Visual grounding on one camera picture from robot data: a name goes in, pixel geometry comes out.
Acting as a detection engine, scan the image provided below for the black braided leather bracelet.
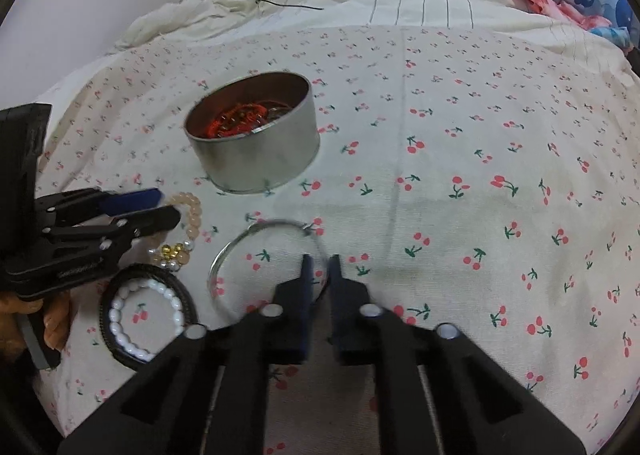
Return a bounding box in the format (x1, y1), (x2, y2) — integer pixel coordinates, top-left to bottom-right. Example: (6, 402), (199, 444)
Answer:
(98, 262), (200, 372)

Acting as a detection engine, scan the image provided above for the peach bead bracelet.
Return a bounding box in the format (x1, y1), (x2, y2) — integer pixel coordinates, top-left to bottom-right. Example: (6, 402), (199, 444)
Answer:
(150, 191), (204, 272)

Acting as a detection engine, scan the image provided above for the white bead bracelet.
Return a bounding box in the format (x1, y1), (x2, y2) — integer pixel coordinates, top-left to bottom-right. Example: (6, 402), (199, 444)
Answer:
(107, 277), (187, 362)

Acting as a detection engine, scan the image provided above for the thin silver bangle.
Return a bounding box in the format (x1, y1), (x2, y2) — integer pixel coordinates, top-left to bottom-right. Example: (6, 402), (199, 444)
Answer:
(207, 217), (328, 323)

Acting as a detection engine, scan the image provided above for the red string bracelet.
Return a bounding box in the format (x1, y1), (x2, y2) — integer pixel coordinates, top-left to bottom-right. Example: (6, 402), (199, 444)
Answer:
(204, 98), (281, 139)

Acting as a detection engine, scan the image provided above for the person's left hand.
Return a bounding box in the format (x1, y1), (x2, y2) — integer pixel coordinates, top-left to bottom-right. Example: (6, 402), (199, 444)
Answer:
(0, 291), (70, 360)

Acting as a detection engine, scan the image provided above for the round silver metal tin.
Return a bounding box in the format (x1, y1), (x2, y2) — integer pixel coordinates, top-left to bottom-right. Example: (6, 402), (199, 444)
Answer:
(184, 72), (320, 194)

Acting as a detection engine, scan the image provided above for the cherry print bed sheet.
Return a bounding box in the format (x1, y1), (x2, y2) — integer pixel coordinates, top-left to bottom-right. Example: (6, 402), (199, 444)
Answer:
(37, 26), (639, 454)

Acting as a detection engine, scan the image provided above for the white striped duvet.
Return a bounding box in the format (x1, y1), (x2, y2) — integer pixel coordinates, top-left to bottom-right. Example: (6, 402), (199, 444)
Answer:
(113, 0), (634, 73)

